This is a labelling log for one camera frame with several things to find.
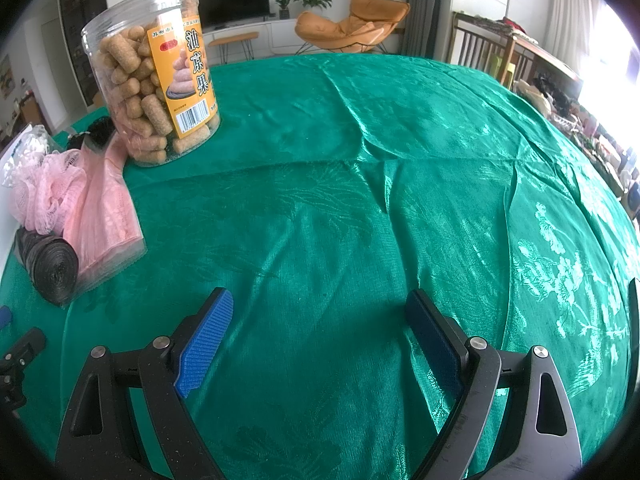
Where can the orange lounge chair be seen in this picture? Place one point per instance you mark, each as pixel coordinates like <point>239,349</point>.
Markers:
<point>350,25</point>

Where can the black fuzzy item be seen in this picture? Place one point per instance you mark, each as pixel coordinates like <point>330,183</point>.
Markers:
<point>97,132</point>

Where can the black television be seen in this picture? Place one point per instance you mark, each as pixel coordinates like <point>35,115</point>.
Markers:
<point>232,2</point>

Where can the pink mesh bath sponge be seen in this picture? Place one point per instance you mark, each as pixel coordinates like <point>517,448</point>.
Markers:
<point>47,195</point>

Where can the small potted plant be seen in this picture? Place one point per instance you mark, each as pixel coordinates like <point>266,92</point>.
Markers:
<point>283,8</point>

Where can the pile of assorted clutter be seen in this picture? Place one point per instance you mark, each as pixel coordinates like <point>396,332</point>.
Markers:
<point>575,120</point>

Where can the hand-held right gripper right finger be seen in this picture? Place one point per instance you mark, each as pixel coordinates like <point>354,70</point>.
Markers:
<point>432,340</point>

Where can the clear bag of cotton pads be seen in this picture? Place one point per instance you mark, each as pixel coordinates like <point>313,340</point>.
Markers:
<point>22,157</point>

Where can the small wooden bench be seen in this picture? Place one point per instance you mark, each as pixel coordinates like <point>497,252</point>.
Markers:
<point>232,37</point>

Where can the framed wall picture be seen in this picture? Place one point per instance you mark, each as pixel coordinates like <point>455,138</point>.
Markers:
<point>5,77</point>

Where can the white television cabinet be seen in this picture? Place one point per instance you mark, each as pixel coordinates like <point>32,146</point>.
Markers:
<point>280,35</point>

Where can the white sheer curtain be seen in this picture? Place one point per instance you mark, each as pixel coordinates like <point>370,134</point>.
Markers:
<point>570,10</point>

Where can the clear plastic snack jar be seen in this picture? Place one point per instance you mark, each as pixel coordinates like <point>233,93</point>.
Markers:
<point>145,100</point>

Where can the wooden railing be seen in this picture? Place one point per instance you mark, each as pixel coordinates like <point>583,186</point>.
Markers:
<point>480,45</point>

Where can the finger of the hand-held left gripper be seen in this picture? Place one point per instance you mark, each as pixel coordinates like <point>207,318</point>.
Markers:
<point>25,347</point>
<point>4,316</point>

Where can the grey curtain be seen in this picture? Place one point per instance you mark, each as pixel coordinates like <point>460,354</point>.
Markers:
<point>429,5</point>

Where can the green tablecloth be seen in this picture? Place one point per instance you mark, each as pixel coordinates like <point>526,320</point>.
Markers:
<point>350,210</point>

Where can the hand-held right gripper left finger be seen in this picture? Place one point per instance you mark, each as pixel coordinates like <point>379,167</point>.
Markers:
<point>205,345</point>

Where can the tall dark display cabinet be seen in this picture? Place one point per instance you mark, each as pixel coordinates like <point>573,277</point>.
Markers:
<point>82,35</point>

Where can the black trash bag roll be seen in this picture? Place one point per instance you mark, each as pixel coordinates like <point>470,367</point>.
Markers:
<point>50,265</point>

